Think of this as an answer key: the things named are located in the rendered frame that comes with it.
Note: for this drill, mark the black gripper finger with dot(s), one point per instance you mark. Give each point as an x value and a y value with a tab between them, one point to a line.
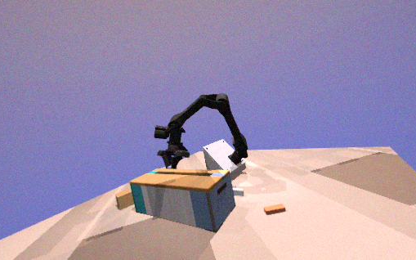
167	161
175	161

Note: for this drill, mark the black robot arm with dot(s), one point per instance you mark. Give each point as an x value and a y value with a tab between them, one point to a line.
219	102

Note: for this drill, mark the small brown box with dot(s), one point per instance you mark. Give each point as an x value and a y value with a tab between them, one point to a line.
124	199

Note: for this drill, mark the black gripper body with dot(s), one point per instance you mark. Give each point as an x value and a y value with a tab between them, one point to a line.
174	149

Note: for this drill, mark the small orange block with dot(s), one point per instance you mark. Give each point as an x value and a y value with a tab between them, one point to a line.
274	209

